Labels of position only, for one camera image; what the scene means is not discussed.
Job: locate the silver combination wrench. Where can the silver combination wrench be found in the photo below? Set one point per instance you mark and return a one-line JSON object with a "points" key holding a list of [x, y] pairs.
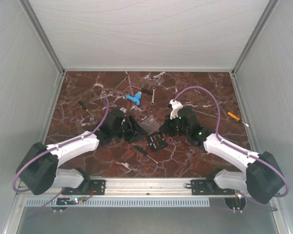
{"points": [[153, 96]]}

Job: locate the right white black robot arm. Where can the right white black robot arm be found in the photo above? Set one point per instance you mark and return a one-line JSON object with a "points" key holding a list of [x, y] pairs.
{"points": [[259, 174]]}

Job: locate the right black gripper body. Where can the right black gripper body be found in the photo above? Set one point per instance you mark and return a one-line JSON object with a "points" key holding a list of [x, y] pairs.
{"points": [[174, 128]]}

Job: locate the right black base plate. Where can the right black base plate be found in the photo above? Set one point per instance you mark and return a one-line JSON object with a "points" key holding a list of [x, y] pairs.
{"points": [[207, 187]]}

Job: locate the blue plastic fitting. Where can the blue plastic fitting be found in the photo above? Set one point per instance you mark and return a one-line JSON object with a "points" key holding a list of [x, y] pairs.
{"points": [[136, 98]]}

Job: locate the orange handled screwdriver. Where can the orange handled screwdriver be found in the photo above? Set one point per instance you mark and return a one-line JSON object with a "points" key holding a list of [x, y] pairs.
{"points": [[237, 118]]}

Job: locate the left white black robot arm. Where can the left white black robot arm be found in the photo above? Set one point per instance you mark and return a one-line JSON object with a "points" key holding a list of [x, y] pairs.
{"points": [[40, 169]]}

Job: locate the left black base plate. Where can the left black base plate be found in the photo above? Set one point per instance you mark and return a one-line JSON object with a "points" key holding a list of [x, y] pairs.
{"points": [[91, 186]]}

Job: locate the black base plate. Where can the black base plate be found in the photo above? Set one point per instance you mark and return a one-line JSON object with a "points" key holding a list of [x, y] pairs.
{"points": [[207, 187], [91, 186]]}

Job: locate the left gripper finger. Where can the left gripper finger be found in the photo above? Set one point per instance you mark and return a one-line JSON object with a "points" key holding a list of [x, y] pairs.
{"points": [[131, 138], [136, 128]]}

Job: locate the black handled screwdriver top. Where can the black handled screwdriver top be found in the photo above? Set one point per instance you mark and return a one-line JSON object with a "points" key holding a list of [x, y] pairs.
{"points": [[143, 90]]}

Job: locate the black yellow screwdriver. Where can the black yellow screwdriver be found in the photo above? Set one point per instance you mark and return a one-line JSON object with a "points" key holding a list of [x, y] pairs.
{"points": [[85, 108]]}

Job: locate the black fuse box base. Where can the black fuse box base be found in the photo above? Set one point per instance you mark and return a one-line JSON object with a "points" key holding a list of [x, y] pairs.
{"points": [[156, 141]]}

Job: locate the small black screwdriver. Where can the small black screwdriver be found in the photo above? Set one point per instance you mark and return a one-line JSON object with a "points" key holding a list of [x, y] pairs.
{"points": [[141, 150]]}

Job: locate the aluminium mounting rail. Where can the aluminium mounting rail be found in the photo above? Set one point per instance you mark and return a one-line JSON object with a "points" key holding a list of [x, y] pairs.
{"points": [[134, 187]]}

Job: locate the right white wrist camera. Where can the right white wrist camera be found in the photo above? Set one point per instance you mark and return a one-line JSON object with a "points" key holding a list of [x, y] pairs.
{"points": [[176, 106]]}

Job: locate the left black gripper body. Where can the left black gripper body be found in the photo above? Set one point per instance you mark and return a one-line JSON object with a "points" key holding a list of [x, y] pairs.
{"points": [[126, 130]]}

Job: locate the clear plastic fuse box cover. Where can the clear plastic fuse box cover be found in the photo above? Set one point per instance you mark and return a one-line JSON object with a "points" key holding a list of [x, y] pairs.
{"points": [[150, 125]]}

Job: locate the grey slotted cable duct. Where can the grey slotted cable duct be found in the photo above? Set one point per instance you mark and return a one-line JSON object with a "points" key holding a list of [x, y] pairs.
{"points": [[124, 202]]}

